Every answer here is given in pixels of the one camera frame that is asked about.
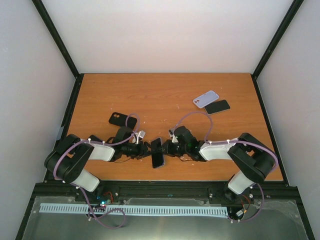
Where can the light blue cable duct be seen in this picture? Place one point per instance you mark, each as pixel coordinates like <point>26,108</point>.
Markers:
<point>136,210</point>

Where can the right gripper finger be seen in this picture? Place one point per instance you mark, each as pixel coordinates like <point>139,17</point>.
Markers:
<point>165,145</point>
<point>164,151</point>

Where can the black table rail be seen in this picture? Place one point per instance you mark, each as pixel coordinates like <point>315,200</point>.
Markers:
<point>70,107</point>
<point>270,130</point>

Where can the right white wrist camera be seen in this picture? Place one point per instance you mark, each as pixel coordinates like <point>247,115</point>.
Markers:
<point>172,136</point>

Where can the black phone case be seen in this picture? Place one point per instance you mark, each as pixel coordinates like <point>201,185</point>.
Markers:
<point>122,120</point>

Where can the right black table rail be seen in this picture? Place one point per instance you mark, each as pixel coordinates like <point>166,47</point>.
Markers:
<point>270,130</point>

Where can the right controller wiring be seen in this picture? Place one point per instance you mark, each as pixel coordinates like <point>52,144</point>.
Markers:
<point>243,206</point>

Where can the white phone black screen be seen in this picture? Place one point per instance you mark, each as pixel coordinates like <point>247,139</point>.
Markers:
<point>217,106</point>

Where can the lavender phone case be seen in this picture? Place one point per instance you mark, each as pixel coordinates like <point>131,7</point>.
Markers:
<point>205,99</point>

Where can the left controller board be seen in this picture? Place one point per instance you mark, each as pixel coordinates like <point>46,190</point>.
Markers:
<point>105,199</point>

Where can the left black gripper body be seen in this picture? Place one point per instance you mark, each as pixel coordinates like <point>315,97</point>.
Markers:
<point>134,152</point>

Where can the dark blue phone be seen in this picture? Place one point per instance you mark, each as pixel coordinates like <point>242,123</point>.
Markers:
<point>94,138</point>

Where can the left black frame post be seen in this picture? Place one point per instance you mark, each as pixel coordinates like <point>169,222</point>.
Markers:
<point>47,20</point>

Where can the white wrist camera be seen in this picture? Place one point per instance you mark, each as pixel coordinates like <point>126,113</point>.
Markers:
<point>172,136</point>
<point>139,136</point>

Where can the clear magsafe phone case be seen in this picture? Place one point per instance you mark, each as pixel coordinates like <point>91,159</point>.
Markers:
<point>163,160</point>

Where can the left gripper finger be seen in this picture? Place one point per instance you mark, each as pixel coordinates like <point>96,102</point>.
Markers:
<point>147,146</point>
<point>145,154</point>

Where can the blue smartphone black screen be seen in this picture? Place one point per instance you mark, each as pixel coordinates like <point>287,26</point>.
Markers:
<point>157,153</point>

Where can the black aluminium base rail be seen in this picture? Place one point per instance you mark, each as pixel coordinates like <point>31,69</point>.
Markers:
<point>212,191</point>

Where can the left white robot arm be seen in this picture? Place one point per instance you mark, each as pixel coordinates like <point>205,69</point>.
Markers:
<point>85,150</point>

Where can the right black frame post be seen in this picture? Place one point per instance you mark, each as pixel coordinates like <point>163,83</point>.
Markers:
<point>279,33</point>

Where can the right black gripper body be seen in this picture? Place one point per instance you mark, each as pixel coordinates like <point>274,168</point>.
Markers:
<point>177,151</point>

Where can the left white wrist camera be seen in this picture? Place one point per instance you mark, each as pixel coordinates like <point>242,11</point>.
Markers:
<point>139,136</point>

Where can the left black table rail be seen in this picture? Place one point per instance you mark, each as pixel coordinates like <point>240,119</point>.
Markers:
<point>70,107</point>

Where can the black frame post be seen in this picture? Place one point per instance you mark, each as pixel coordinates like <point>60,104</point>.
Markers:
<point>279,33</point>
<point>47,20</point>

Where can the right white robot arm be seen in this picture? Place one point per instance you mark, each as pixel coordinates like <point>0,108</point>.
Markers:
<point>254,160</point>

